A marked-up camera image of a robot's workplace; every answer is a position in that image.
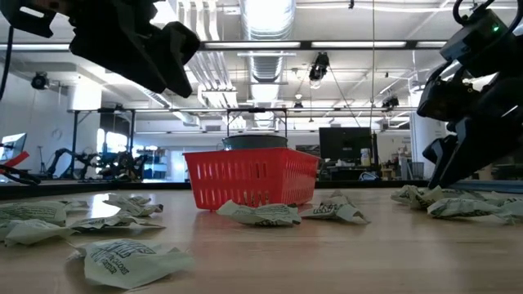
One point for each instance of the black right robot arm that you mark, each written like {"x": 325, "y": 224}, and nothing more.
{"x": 486, "y": 36}

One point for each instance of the silver ceiling air duct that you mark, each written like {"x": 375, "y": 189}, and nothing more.
{"x": 267, "y": 20}

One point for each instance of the black background robot arm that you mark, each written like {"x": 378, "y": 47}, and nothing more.
{"x": 83, "y": 157}
{"x": 122, "y": 165}

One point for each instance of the red flat bar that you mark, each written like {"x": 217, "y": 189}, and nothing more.
{"x": 18, "y": 159}

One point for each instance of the dark grey round bin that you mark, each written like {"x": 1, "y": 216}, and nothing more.
{"x": 255, "y": 143}

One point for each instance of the monitor with bright screen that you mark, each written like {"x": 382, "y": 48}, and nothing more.
{"x": 15, "y": 145}

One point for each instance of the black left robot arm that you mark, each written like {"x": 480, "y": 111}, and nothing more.
{"x": 12, "y": 18}

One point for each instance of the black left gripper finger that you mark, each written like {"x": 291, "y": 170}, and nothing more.
{"x": 181, "y": 73}
{"x": 135, "y": 61}

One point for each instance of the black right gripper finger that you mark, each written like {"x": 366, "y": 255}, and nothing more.
{"x": 441, "y": 157}
{"x": 486, "y": 134}

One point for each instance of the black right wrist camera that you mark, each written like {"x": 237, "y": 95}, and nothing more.
{"x": 443, "y": 96}

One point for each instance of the large black monitor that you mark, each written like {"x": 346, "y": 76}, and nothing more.
{"x": 345, "y": 145}

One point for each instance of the grey mesh waste bin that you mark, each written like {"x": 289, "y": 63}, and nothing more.
{"x": 417, "y": 170}

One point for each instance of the white round column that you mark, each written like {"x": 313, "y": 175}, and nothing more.
{"x": 417, "y": 163}

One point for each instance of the red slotted plastic basket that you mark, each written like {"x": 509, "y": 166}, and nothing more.
{"x": 253, "y": 179}

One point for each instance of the black ceiling spotlight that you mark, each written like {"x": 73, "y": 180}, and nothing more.
{"x": 390, "y": 102}
{"x": 39, "y": 81}

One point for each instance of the white bottle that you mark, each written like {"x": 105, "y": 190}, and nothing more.
{"x": 365, "y": 158}

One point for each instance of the tall black frame stand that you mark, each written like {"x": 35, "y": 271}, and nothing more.
{"x": 75, "y": 143}

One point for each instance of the black overhead camera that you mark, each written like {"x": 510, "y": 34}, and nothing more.
{"x": 320, "y": 65}

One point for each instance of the black table edge strip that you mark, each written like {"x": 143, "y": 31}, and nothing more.
{"x": 81, "y": 188}

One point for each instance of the black metal frame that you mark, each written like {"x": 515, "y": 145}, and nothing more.
{"x": 256, "y": 110}

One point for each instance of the black overhead frame beam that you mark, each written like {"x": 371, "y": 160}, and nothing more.
{"x": 305, "y": 45}

